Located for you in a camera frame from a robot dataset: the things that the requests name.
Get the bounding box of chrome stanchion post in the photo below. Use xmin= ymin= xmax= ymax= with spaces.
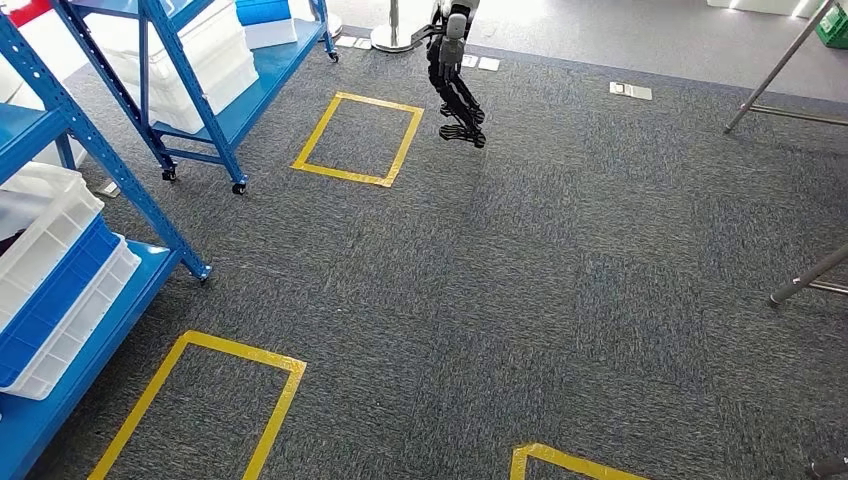
xmin=368 ymin=0 xmax=420 ymax=55

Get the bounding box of stainless steel table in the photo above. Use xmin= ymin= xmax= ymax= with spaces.
xmin=723 ymin=0 xmax=848 ymax=308

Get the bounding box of green plastic crate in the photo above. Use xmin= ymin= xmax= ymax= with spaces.
xmin=814 ymin=1 xmax=848 ymax=50

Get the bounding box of blue plastic crate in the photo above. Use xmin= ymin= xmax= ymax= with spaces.
xmin=0 ymin=213 xmax=123 ymax=390
xmin=235 ymin=0 xmax=293 ymax=28

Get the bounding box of blue metal shelf rack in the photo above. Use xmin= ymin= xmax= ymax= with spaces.
xmin=0 ymin=0 xmax=214 ymax=480
xmin=49 ymin=0 xmax=341 ymax=197

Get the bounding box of yellow floor tape square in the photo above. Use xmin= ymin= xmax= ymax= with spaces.
xmin=86 ymin=329 xmax=309 ymax=480
xmin=508 ymin=442 xmax=655 ymax=480
xmin=291 ymin=90 xmax=426 ymax=189

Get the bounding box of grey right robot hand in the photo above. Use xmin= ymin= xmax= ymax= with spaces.
xmin=808 ymin=455 xmax=848 ymax=480

